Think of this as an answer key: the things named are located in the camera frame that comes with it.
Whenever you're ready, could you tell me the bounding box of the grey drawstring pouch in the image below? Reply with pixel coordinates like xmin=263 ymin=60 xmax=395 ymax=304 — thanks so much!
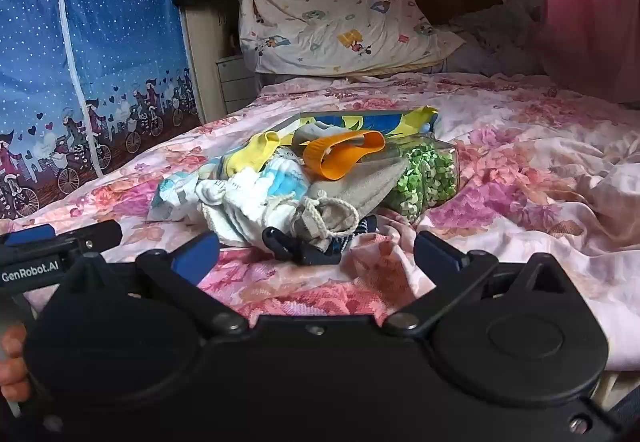
xmin=292 ymin=157 xmax=408 ymax=243

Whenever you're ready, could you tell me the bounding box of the grey sock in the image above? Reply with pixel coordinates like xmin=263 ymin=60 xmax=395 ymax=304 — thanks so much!
xmin=292 ymin=119 xmax=331 ymax=148

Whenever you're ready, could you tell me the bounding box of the brown wooden headboard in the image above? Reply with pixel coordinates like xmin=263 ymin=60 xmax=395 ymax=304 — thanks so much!
xmin=410 ymin=0 xmax=503 ymax=25

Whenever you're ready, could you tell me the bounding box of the yellow cloth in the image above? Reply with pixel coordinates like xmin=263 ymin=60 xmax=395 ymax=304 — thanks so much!
xmin=225 ymin=131 xmax=282 ymax=175

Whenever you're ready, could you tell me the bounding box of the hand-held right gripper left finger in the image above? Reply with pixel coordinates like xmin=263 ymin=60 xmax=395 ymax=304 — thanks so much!
xmin=75 ymin=229 xmax=249 ymax=337

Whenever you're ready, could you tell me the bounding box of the beige wooden wardrobe panel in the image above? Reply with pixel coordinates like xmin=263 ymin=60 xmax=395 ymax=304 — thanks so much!
xmin=175 ymin=0 xmax=223 ymax=124

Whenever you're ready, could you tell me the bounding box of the white drawer cabinet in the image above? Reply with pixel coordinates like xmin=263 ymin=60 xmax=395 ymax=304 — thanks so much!
xmin=216 ymin=54 xmax=261 ymax=115

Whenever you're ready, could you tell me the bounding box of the shallow box with painted lining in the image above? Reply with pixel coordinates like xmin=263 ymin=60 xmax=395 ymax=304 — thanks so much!
xmin=272 ymin=106 xmax=442 ymax=148

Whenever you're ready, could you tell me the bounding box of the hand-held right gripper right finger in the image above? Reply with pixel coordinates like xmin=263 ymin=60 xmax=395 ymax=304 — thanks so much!
xmin=382 ymin=229 xmax=566 ymax=338

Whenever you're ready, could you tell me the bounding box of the blue bicycle print curtain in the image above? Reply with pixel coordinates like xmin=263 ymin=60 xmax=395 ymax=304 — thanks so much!
xmin=0 ymin=0 xmax=203 ymax=223

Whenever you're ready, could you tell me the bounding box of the pink floral bed sheet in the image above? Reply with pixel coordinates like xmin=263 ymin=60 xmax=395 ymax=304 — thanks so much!
xmin=0 ymin=69 xmax=640 ymax=393

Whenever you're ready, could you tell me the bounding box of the black sock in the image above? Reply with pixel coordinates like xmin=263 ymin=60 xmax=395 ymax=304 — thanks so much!
xmin=262 ymin=226 xmax=341 ymax=267

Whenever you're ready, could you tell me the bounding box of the white cloth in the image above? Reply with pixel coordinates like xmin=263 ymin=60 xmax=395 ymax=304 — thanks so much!
xmin=195 ymin=172 xmax=301 ymax=248

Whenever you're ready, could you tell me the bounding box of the clear packet of green pieces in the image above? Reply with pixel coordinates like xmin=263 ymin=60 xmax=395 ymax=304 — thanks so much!
xmin=385 ymin=139 xmax=460 ymax=218

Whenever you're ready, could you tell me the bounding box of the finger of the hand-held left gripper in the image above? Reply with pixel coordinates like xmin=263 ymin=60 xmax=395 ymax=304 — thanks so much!
xmin=52 ymin=220 xmax=124 ymax=256
xmin=0 ymin=223 xmax=57 ymax=249

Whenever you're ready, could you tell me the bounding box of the dark striped cloth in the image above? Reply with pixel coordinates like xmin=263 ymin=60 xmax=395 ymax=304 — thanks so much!
xmin=325 ymin=216 xmax=378 ymax=255

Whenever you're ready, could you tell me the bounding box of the grey crumpled blanket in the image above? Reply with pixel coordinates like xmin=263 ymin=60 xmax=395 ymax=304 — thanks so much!
xmin=435 ymin=2 xmax=551 ymax=75

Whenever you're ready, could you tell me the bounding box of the person's left hand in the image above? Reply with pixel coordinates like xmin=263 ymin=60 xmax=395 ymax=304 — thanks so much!
xmin=0 ymin=326 xmax=32 ymax=404

